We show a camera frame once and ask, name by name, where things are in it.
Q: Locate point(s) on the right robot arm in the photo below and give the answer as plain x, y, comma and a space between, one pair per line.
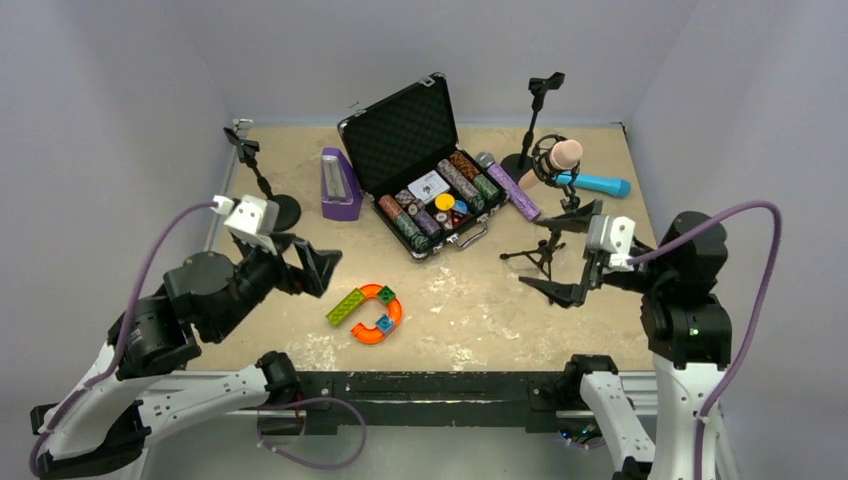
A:
689, 335

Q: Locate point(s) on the white playing card box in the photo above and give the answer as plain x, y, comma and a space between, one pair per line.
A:
428, 187

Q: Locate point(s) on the purple metronome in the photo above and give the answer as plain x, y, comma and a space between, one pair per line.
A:
341, 195

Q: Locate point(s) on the black round-base stand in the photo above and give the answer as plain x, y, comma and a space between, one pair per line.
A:
517, 165
289, 209

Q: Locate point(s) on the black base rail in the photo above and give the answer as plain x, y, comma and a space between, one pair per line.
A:
534, 401

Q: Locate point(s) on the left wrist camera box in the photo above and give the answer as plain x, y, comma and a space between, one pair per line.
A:
252, 222

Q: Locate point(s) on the black tripod shock-mount stand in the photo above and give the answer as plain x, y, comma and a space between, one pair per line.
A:
542, 255

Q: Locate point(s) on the purple glitter microphone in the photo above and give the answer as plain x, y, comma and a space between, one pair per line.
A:
517, 196

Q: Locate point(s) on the black poker chip case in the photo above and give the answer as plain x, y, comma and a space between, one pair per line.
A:
400, 139

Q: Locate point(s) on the lime green long brick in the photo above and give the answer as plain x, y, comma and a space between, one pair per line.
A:
351, 302

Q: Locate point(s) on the blue square brick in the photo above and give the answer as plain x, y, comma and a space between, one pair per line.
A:
385, 324

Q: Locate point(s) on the beige pink microphone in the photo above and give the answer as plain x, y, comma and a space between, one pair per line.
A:
551, 156

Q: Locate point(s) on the green square brick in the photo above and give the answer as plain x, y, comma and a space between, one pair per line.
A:
385, 295

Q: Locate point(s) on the blue microphone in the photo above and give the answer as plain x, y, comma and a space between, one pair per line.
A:
615, 187

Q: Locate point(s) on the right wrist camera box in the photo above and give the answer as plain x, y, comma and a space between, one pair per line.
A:
611, 238

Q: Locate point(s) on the yellow dealer button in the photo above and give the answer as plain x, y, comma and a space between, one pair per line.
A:
444, 202

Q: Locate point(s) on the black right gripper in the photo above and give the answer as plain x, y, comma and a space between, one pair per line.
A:
592, 266

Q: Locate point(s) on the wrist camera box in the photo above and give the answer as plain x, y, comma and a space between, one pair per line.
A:
252, 222
611, 238

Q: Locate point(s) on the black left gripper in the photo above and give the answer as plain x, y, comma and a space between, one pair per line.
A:
284, 263

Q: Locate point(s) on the orange curved toy track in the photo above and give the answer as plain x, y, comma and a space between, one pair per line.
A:
371, 335

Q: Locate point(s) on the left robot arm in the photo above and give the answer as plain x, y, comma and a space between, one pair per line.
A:
104, 423

